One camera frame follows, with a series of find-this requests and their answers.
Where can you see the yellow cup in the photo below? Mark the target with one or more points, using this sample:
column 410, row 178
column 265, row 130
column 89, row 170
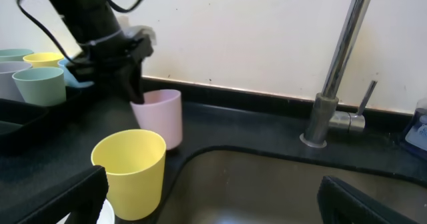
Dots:
column 133, row 184
column 43, row 60

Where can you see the pink cup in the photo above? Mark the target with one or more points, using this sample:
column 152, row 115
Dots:
column 163, row 117

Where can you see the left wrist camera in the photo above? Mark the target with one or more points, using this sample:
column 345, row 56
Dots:
column 143, row 30

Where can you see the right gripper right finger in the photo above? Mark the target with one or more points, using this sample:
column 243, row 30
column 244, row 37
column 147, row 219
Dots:
column 347, row 207

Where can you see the grey cup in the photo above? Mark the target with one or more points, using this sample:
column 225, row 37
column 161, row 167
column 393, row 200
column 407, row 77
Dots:
column 10, row 80

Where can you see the blue soap bottle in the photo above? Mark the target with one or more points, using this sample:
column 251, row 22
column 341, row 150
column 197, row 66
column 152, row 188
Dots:
column 417, row 134

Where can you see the steel tap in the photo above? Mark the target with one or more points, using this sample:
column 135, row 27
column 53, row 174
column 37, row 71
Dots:
column 343, row 44

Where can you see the black tray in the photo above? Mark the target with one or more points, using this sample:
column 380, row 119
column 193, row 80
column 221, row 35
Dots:
column 20, row 117

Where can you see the blue cup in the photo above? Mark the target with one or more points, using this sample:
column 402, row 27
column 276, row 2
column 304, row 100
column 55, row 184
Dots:
column 68, row 81

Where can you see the green cup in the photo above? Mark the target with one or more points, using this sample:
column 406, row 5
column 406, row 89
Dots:
column 40, row 87
column 13, row 54

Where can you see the steel sink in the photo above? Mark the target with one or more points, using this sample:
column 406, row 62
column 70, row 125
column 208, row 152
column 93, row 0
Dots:
column 267, row 190

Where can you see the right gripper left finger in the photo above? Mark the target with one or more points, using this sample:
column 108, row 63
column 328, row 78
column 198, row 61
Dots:
column 80, row 197

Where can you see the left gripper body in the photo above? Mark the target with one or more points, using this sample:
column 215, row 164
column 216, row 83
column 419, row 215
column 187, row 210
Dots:
column 106, row 60

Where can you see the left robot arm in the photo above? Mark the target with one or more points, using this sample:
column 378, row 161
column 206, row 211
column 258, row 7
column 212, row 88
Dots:
column 83, row 10

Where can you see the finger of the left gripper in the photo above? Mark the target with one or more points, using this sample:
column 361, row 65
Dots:
column 135, row 84

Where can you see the white cup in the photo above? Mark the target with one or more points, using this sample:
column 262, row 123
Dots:
column 107, row 215

